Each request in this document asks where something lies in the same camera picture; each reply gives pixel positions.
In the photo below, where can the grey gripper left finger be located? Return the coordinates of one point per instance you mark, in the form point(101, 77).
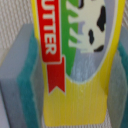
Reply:
point(21, 81)

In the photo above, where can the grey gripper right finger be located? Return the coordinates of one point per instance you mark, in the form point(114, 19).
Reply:
point(118, 86)

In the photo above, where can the yellow butter box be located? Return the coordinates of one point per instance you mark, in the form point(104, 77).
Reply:
point(77, 41)

